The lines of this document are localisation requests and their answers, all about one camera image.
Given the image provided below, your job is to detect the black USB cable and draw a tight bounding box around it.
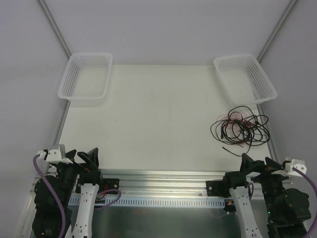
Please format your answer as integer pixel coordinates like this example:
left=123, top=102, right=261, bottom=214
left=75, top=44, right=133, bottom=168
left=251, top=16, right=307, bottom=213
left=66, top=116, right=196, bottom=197
left=221, top=105, right=271, bottom=154

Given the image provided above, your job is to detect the thin black cable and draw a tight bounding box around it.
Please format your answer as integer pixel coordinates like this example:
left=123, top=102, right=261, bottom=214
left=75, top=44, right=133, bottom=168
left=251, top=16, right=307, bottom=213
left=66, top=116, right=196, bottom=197
left=210, top=116, right=242, bottom=157

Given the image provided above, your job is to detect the thin red wire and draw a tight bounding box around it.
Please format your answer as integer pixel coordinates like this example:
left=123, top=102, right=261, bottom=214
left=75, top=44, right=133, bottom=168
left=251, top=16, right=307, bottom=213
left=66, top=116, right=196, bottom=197
left=215, top=111, right=258, bottom=143

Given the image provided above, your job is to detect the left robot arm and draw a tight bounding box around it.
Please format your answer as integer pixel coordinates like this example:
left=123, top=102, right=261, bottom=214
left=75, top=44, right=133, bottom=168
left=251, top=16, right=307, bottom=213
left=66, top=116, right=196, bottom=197
left=32, top=145, right=104, bottom=238

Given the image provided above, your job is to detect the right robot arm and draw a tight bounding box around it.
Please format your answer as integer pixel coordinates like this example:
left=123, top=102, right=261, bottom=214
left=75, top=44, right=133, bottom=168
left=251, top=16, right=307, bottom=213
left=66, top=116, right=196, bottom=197
left=222, top=153, right=317, bottom=238

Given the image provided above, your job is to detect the left white plastic basket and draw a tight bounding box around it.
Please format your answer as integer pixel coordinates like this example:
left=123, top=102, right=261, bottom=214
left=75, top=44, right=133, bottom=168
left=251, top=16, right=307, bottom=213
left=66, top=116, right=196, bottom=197
left=57, top=52, right=113, bottom=108

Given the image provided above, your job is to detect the white plastic basket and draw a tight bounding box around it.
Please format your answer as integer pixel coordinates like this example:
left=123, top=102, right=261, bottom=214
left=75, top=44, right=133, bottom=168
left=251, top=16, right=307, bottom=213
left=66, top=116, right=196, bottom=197
left=213, top=54, right=277, bottom=106
left=57, top=52, right=113, bottom=108

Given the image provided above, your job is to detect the right white plastic basket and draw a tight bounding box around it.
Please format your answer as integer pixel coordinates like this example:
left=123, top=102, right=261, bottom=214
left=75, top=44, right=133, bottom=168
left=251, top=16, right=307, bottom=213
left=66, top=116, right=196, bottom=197
left=213, top=54, right=277, bottom=106

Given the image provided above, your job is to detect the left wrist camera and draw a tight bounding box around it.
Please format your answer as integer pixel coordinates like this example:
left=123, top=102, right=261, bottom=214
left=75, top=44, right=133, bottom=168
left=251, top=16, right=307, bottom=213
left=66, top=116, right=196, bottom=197
left=37, top=144, right=67, bottom=164

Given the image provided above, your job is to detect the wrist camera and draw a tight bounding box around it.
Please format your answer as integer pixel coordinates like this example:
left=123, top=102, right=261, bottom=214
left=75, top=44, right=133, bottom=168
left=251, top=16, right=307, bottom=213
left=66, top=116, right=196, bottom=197
left=283, top=157, right=307, bottom=177
left=37, top=144, right=67, bottom=164

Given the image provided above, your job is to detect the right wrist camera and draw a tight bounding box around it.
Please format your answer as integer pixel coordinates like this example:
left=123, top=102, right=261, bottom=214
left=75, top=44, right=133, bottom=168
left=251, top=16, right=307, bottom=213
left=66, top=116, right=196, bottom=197
left=283, top=157, right=307, bottom=177

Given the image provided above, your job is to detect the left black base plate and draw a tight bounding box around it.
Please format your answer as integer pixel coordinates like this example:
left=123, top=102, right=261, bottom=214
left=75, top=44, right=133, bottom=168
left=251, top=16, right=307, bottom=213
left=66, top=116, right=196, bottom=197
left=74, top=178, right=120, bottom=193

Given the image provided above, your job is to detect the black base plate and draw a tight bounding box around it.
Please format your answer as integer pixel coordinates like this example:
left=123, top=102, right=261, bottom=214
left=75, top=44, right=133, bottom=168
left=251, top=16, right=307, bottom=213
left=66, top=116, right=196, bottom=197
left=206, top=180, right=237, bottom=198
left=74, top=178, right=120, bottom=193

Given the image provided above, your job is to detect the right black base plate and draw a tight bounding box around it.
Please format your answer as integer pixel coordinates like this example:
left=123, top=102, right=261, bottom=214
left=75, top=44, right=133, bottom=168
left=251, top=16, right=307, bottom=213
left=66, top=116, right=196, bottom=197
left=206, top=180, right=237, bottom=198

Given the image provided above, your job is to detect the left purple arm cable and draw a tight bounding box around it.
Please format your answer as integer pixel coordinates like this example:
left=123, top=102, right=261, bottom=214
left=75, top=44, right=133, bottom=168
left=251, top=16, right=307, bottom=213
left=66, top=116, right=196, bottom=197
left=33, top=154, right=122, bottom=238

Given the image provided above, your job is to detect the white slotted cable duct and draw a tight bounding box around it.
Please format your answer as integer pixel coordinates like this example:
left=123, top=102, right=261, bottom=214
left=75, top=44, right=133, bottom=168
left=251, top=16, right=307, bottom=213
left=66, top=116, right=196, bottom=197
left=68, top=195, right=226, bottom=208

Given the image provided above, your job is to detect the aluminium mounting rail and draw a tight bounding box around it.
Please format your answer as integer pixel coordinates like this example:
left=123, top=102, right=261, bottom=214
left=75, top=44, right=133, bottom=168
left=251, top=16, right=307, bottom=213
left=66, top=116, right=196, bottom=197
left=29, top=168, right=293, bottom=199

